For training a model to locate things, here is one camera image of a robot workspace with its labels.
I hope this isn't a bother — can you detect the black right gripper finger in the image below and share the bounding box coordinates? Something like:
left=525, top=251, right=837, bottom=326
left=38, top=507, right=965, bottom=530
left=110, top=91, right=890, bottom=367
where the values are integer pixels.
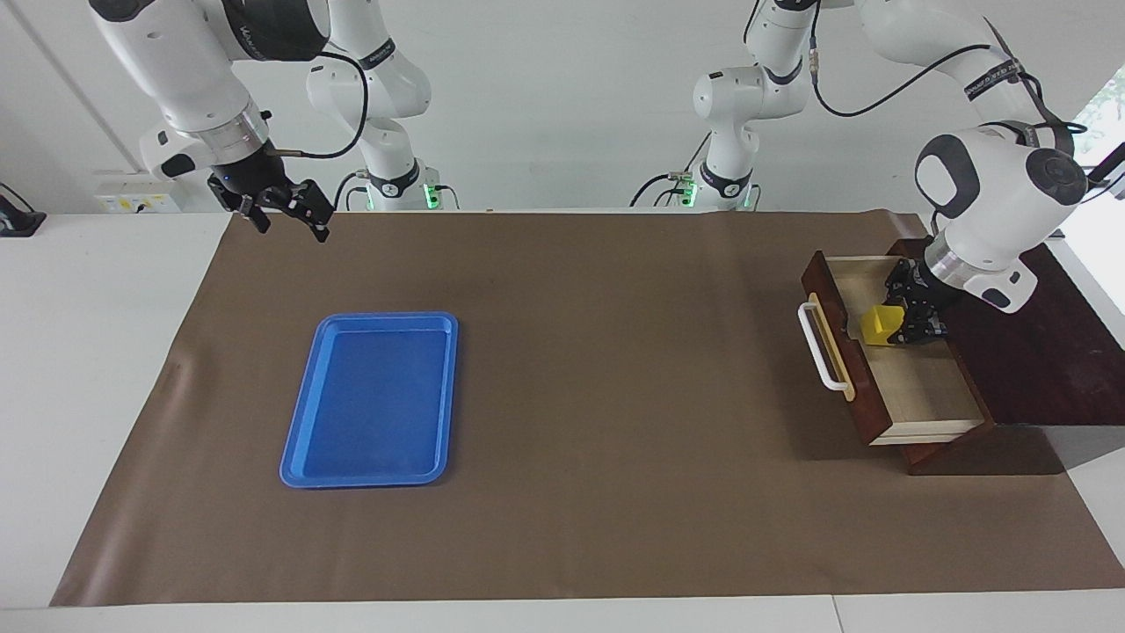
left=218, top=192, right=272, bottom=236
left=284, top=179, right=336, bottom=244

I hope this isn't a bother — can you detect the yellow cube block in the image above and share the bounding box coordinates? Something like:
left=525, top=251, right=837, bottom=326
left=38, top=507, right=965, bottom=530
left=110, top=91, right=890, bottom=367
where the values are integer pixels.
left=860, top=303, right=906, bottom=346

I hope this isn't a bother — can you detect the wooden drawer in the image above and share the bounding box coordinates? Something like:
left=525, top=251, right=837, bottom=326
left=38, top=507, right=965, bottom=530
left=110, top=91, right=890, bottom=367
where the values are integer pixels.
left=800, top=251, right=987, bottom=447

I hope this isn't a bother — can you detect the white drawer handle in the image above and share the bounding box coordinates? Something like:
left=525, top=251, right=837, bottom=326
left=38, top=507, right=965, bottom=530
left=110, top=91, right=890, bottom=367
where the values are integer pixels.
left=797, top=301, right=853, bottom=391

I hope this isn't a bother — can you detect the dark wooden drawer cabinet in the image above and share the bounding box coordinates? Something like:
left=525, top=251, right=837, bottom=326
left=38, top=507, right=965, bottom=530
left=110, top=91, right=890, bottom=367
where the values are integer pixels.
left=888, top=233, right=1125, bottom=477

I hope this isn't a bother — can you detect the blue plastic tray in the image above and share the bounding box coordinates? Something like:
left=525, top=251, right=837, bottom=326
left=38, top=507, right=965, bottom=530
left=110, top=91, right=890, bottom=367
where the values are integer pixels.
left=279, top=311, right=460, bottom=490

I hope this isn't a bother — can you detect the black stand pole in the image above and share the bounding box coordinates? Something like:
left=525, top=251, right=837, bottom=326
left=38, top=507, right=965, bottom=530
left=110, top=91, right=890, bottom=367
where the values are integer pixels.
left=1088, top=141, right=1125, bottom=186

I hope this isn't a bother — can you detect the black table clamp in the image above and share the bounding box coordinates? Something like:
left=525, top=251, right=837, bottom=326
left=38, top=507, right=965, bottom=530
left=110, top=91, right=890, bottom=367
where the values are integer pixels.
left=0, top=183, right=47, bottom=238

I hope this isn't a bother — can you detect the bright window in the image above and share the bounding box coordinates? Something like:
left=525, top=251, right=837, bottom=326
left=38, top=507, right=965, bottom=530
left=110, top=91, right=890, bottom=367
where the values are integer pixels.
left=1068, top=69, right=1125, bottom=159

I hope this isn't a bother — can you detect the brown table mat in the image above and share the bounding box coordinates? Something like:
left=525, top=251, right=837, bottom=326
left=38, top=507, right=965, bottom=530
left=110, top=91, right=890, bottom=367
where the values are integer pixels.
left=50, top=209, right=1125, bottom=608

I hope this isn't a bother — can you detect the black right arm base cable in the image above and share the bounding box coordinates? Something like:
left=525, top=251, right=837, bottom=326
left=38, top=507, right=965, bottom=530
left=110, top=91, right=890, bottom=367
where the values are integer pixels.
left=332, top=172, right=370, bottom=212

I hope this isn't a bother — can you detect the black arm base cable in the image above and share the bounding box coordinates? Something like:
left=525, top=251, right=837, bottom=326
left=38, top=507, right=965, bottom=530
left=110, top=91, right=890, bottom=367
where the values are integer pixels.
left=332, top=172, right=370, bottom=212
left=629, top=132, right=713, bottom=208

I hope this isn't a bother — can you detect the beige handle backing strip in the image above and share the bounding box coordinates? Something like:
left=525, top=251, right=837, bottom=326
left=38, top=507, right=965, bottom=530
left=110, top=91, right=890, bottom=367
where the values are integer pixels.
left=809, top=293, right=858, bottom=403

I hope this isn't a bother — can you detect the white wall socket strip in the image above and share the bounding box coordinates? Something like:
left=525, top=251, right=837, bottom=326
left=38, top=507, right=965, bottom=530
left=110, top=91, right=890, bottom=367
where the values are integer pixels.
left=95, top=180, right=159, bottom=215

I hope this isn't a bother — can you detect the black left arm base cable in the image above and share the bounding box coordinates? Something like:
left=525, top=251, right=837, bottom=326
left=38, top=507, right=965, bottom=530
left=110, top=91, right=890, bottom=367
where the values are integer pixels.
left=629, top=132, right=713, bottom=208

